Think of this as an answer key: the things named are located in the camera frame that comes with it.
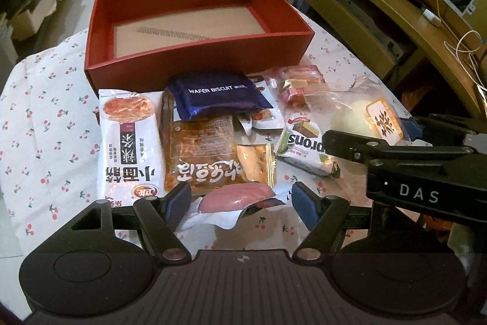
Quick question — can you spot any large white noodle cake packet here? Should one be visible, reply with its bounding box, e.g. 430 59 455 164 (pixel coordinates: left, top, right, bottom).
97 88 169 208

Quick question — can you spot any white green wafer packet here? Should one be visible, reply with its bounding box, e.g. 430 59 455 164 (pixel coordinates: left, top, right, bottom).
275 108 342 178

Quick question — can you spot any blue wafer biscuit packet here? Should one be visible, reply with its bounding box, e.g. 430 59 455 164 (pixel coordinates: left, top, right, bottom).
167 71 275 122

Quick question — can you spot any white charger plug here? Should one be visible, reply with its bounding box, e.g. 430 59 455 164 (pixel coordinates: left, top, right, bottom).
422 7 443 26

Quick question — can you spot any white pink sausage packet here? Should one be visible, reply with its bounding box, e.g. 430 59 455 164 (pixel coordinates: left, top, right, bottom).
178 182 290 231

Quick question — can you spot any gold foil snack packet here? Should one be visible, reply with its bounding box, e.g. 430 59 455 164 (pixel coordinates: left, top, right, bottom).
236 143 277 189

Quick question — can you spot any red cardboard box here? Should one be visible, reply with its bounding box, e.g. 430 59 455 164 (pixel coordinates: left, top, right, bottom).
83 0 316 98

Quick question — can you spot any clear bun packet yellow label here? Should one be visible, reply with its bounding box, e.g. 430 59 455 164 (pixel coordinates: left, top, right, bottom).
304 76 414 147

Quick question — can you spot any orange clear snack packet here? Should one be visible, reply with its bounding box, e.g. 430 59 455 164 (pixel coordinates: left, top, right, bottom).
162 93 252 197

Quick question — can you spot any white cable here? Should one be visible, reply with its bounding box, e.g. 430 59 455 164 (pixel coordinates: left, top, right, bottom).
436 0 487 91

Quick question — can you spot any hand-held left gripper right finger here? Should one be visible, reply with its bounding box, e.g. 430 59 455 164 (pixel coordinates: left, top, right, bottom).
291 182 415 265

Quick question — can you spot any white cardboard box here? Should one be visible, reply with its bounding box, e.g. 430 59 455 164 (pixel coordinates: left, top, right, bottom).
9 0 58 41

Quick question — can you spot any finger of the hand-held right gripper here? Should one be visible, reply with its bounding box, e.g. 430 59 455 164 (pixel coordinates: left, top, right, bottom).
323 130 475 168
399 113 487 139

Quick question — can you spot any small white red pouch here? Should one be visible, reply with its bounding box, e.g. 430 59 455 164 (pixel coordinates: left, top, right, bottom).
234 76 281 136

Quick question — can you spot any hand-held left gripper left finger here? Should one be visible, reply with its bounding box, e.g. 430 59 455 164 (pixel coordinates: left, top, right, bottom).
70 182 193 265

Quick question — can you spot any red clear pastry packet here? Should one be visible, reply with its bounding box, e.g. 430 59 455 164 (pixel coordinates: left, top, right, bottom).
266 64 328 109

